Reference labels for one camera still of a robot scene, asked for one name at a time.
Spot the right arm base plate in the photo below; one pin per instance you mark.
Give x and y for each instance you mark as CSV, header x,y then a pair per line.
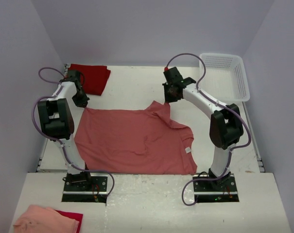
x,y
210,192

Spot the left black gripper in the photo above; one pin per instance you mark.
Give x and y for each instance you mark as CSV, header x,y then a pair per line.
x,y
83,102

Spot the salmon pink t shirt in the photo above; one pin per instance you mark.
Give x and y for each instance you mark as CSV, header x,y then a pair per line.
x,y
135,141

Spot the folded light pink shirt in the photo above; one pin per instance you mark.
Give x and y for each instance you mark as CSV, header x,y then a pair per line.
x,y
37,219

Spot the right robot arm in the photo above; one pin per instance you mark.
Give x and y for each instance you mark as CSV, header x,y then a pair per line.
x,y
225,127

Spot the white plastic basket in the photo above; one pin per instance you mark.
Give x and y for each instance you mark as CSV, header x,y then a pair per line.
x,y
225,77

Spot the folded dark red shirt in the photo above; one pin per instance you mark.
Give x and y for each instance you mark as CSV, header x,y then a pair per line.
x,y
94,78

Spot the folded red shirt front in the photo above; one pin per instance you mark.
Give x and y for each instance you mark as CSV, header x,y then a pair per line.
x,y
76,216

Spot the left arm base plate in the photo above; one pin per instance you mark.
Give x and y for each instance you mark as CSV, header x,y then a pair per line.
x,y
85,187

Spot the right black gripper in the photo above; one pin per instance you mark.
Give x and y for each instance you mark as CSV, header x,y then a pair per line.
x,y
167,98

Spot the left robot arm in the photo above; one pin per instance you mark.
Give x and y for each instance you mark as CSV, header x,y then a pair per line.
x,y
57,124

